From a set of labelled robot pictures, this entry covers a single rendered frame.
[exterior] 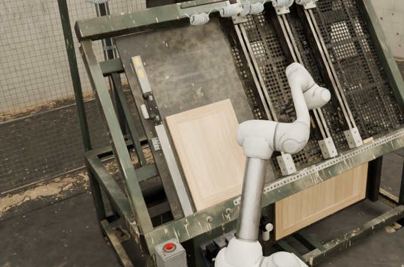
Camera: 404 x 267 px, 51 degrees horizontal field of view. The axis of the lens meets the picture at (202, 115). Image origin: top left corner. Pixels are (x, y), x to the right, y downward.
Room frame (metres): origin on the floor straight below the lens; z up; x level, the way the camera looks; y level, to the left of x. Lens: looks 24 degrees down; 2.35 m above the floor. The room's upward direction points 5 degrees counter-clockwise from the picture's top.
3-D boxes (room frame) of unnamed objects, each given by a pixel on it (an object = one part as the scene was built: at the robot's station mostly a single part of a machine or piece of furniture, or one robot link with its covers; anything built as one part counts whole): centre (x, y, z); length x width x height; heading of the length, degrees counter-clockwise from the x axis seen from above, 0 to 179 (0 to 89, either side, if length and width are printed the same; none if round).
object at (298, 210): (2.63, -0.85, 0.52); 0.90 x 0.02 x 0.55; 117
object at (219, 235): (1.91, -0.14, 0.69); 0.50 x 0.14 x 0.24; 117
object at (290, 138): (1.70, -0.40, 1.44); 0.18 x 0.14 x 0.13; 155
